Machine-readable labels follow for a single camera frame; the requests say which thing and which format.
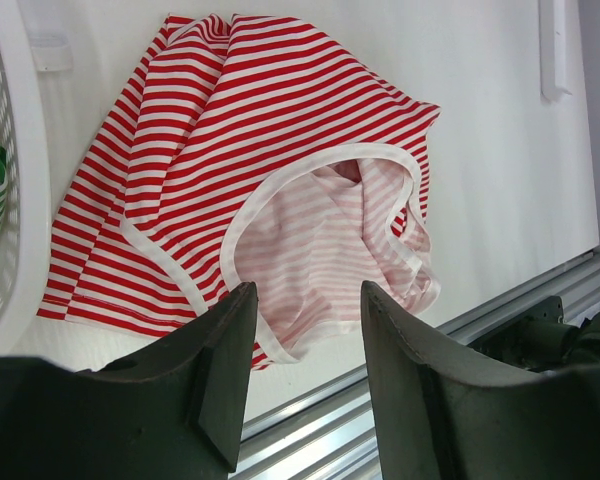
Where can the white plastic laundry basket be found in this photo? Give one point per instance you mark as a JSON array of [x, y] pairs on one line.
[[26, 214]]

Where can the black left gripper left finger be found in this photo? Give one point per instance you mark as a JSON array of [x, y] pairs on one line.
[[171, 410]]

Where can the red white striped tank top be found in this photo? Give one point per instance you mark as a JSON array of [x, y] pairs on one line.
[[255, 149]]

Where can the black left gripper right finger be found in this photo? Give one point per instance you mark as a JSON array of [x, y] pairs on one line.
[[444, 411]]

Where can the aluminium mounting rail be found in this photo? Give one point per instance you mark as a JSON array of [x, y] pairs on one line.
[[329, 432]]

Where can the silver clothes rack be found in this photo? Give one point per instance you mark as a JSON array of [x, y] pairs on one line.
[[560, 56]]

